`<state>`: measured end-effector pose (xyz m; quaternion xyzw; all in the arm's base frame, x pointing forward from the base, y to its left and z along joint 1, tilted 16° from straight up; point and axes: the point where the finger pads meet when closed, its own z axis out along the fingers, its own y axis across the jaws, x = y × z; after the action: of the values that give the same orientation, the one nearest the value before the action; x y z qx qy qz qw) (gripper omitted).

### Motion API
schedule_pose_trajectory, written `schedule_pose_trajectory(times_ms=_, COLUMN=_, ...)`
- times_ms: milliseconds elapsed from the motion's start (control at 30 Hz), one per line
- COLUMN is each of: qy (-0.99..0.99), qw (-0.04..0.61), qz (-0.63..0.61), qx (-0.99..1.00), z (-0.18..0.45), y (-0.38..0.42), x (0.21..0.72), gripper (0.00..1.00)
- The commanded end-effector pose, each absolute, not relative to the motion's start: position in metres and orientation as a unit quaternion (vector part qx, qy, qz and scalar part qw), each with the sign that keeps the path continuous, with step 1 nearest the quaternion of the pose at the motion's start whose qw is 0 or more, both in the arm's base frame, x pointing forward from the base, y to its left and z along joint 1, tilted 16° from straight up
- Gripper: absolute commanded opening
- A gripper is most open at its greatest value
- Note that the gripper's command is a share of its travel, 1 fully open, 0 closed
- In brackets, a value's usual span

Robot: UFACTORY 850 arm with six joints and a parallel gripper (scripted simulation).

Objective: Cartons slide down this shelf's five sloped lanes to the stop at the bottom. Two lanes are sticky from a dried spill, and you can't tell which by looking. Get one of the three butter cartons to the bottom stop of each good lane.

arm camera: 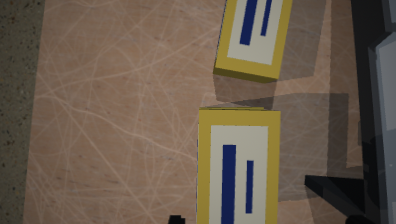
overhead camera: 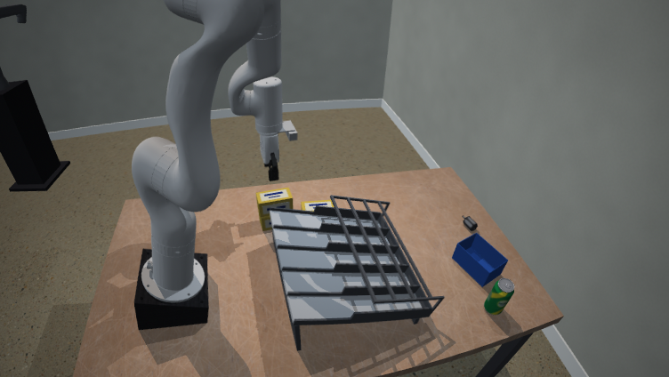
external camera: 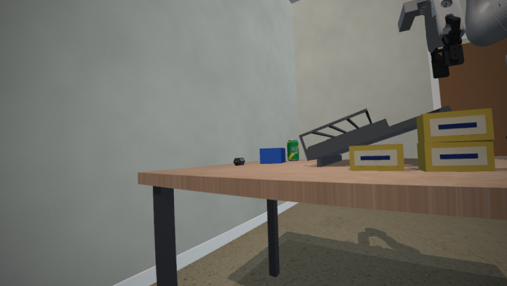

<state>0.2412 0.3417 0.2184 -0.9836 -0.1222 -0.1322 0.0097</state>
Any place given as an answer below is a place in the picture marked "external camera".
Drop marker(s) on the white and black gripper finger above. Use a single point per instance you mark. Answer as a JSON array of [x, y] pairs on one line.
[[438, 65], [453, 51]]

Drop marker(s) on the blue open bin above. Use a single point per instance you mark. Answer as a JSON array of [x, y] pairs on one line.
[[272, 155]]

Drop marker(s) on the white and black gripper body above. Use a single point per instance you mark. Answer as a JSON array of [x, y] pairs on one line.
[[435, 22]]

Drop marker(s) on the yellow butter carton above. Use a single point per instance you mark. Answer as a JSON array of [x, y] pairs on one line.
[[467, 125], [381, 157], [474, 155]]

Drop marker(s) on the green and yellow drink can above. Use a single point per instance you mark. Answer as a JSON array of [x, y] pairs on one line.
[[293, 150]]

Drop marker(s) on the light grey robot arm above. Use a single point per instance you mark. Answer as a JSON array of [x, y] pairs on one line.
[[486, 23]]

